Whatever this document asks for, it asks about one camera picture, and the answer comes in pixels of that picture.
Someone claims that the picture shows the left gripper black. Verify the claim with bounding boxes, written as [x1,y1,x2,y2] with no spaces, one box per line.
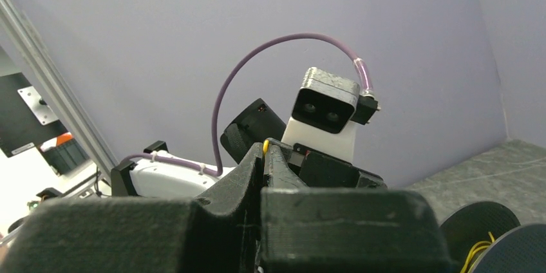
[277,142,387,189]

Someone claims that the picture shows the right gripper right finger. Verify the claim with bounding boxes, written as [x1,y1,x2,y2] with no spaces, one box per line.
[260,145,453,272]

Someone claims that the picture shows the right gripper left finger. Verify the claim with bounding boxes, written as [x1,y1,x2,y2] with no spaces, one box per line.
[1,144,263,272]

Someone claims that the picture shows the grey perforated cable spool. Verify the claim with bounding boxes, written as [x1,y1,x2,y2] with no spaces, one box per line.
[440,201,545,273]

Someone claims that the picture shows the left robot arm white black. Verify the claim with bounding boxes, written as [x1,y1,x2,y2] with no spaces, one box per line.
[111,95,385,198]

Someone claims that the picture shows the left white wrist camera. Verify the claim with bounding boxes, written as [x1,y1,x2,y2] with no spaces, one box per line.
[281,67,380,163]

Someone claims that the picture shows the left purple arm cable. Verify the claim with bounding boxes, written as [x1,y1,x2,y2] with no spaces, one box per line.
[119,33,375,178]

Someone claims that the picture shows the aluminium frame post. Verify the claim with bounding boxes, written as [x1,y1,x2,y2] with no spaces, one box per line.
[1,0,117,177]

